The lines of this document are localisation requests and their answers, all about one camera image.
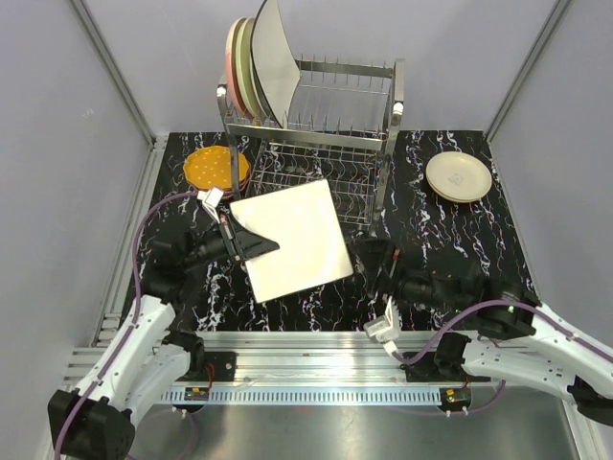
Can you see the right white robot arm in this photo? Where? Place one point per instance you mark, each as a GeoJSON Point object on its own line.
{"type": "Point", "coordinates": [500, 331]}

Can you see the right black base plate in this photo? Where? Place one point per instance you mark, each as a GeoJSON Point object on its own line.
{"type": "Point", "coordinates": [425, 370]}

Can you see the white square plate black rim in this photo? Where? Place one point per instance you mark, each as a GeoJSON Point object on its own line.
{"type": "Point", "coordinates": [312, 251]}

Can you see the orange polka dot plate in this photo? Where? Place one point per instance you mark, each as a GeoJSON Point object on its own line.
{"type": "Point", "coordinates": [209, 167]}

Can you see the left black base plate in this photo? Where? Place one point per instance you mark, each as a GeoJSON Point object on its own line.
{"type": "Point", "coordinates": [216, 366]}

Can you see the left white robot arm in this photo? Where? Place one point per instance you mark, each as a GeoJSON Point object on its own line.
{"type": "Point", "coordinates": [98, 419]}

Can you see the tan round plate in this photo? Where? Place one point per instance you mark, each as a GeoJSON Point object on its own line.
{"type": "Point", "coordinates": [453, 199]}

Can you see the pink and cream plate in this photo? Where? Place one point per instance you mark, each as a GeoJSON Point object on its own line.
{"type": "Point", "coordinates": [230, 65]}

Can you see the slotted white cable duct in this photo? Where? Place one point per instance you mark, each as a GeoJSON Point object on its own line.
{"type": "Point", "coordinates": [316, 396]}

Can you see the pale green round plate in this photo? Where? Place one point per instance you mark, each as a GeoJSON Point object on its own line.
{"type": "Point", "coordinates": [244, 71]}

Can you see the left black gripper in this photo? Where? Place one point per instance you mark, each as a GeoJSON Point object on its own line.
{"type": "Point", "coordinates": [241, 244]}

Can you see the steel two-tier dish rack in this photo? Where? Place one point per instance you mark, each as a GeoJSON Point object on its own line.
{"type": "Point", "coordinates": [343, 125]}

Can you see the right aluminium frame post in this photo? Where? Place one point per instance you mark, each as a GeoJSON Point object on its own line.
{"type": "Point", "coordinates": [544, 36]}

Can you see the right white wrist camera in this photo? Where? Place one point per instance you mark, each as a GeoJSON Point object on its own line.
{"type": "Point", "coordinates": [385, 329]}

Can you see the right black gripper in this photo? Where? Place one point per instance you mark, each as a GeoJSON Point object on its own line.
{"type": "Point", "coordinates": [372, 253]}

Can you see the aluminium mounting rail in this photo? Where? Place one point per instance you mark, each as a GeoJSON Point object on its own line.
{"type": "Point", "coordinates": [306, 358]}

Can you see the left aluminium frame post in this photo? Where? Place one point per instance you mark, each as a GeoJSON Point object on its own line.
{"type": "Point", "coordinates": [94, 34]}

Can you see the aluminium frame post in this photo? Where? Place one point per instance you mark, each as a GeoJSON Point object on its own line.
{"type": "Point", "coordinates": [544, 36]}
{"type": "Point", "coordinates": [94, 34]}

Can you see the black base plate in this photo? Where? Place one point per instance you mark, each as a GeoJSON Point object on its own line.
{"type": "Point", "coordinates": [216, 366]}
{"type": "Point", "coordinates": [425, 370]}

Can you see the cream round plate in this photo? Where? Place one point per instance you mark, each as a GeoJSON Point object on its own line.
{"type": "Point", "coordinates": [458, 174]}

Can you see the black marble pattern mat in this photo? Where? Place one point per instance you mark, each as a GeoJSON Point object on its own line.
{"type": "Point", "coordinates": [471, 250]}

